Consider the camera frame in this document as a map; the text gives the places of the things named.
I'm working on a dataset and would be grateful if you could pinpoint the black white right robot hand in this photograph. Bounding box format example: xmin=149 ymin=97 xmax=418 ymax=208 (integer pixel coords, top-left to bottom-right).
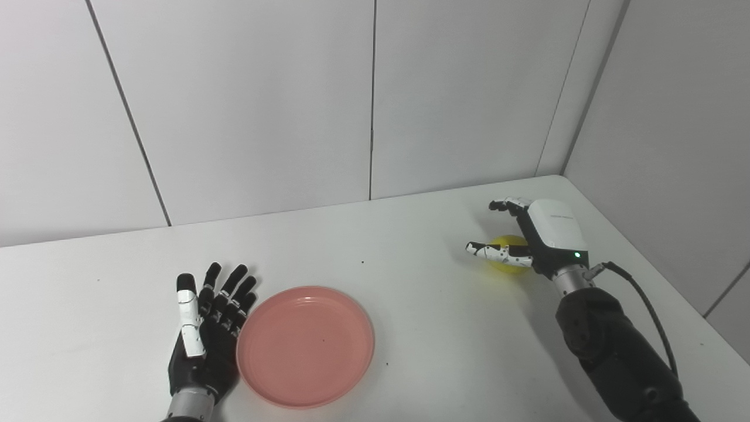
xmin=466 ymin=197 xmax=589 ymax=281

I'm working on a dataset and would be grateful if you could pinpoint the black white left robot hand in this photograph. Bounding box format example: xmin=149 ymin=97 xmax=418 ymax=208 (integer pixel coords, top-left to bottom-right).
xmin=168 ymin=262 xmax=258 ymax=405

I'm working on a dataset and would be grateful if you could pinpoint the yellow lemon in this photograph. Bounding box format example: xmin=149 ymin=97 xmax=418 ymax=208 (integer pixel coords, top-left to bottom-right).
xmin=487 ymin=234 xmax=531 ymax=274

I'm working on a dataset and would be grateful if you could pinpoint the pink round plate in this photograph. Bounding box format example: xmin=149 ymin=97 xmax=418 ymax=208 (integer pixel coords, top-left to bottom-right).
xmin=236 ymin=285 xmax=376 ymax=409

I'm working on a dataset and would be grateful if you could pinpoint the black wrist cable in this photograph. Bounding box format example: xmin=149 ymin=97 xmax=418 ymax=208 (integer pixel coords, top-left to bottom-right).
xmin=589 ymin=261 xmax=680 ymax=379

